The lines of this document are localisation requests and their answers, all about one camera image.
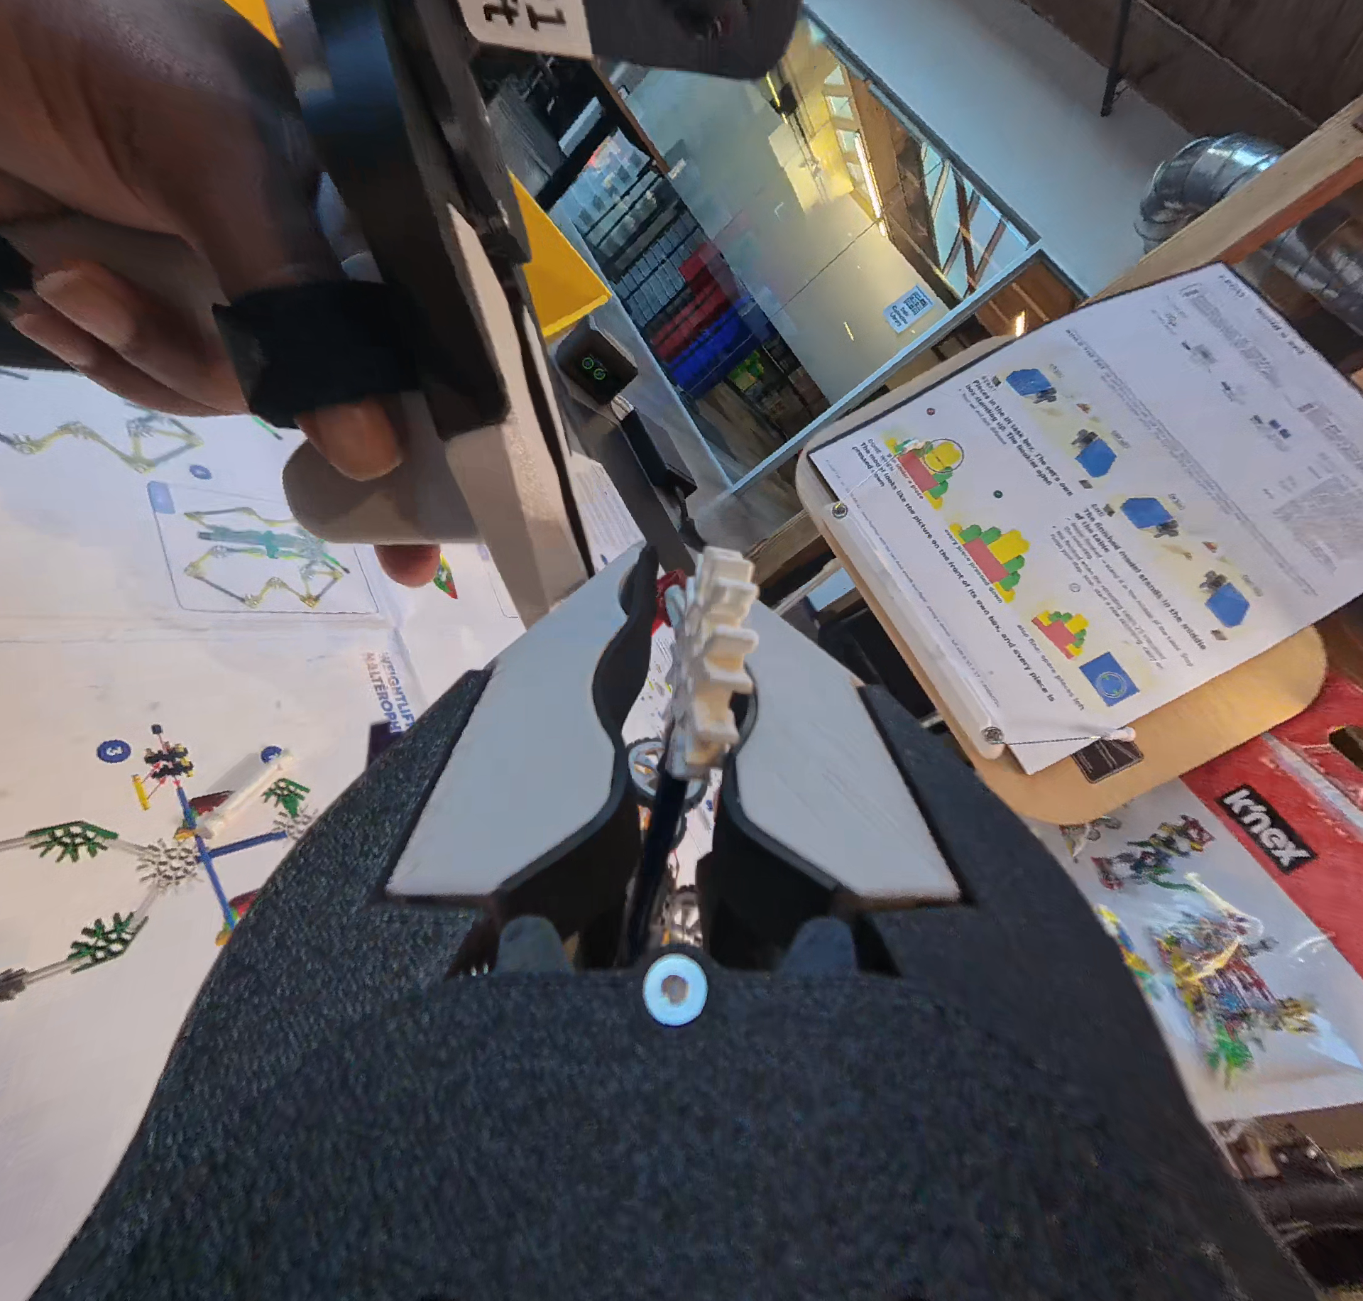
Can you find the shelf of coloured storage bins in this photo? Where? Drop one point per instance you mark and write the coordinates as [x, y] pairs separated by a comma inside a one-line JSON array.
[[703, 331]]

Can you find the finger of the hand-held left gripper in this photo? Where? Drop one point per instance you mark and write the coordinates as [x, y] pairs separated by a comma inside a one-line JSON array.
[[521, 513]]

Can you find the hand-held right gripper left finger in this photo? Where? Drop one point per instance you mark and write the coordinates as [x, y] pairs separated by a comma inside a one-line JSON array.
[[511, 778]]

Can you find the white rod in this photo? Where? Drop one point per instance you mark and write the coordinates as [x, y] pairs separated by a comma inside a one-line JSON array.
[[240, 790]]

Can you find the yellow plastic parts bin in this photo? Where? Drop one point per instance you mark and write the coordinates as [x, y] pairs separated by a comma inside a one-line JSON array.
[[554, 267]]

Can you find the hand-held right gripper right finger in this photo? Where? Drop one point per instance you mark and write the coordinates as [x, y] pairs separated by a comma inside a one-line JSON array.
[[830, 790]]

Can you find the white snowflake connector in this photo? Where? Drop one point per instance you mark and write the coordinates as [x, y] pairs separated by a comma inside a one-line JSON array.
[[708, 662]]

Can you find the construction toy kit box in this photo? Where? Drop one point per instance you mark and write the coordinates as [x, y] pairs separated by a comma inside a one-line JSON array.
[[1278, 811]]

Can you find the silver ventilation duct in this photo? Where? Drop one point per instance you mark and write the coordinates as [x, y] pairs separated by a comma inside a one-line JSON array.
[[1202, 182]]

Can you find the white printed instruction sheet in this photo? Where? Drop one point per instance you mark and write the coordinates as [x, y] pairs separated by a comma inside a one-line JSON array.
[[106, 629]]

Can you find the black device with green lights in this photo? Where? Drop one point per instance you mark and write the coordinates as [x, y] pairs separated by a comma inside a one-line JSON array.
[[596, 364]]

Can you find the person's left hand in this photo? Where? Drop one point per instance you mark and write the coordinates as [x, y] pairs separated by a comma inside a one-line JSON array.
[[128, 129]]

